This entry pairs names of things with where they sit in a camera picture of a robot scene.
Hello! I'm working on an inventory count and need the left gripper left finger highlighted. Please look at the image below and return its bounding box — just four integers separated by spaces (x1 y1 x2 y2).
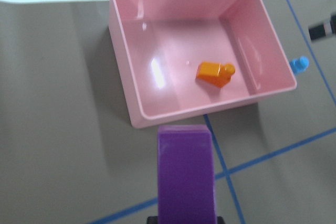
146 216 159 224

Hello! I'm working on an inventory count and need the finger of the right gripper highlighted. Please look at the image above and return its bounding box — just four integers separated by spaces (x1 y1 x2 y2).
308 15 335 41

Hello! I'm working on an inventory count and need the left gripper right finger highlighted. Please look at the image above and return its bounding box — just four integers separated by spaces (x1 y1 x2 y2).
217 216 225 224

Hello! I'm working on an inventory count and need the small blue block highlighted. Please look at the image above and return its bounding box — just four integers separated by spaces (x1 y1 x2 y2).
289 56 310 75

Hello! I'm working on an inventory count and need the purple block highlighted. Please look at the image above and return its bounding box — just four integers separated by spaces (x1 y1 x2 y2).
157 125 217 223

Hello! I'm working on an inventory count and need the orange block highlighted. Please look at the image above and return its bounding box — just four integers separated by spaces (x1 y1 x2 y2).
196 61 236 88

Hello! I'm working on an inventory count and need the pink plastic box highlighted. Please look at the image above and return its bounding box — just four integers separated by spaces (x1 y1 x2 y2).
109 0 297 128

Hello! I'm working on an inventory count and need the brown paper table mat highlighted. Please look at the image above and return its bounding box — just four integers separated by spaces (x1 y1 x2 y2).
1 0 335 223

